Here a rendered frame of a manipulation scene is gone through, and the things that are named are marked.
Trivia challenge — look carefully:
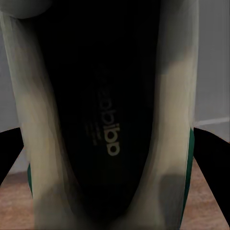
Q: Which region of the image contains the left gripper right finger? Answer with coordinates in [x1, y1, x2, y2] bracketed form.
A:
[194, 127, 230, 226]

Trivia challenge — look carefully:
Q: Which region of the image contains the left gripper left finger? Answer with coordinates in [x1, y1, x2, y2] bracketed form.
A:
[0, 127, 24, 185]

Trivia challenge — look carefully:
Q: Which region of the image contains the gym shoe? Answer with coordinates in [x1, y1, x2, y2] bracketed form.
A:
[0, 0, 199, 230]

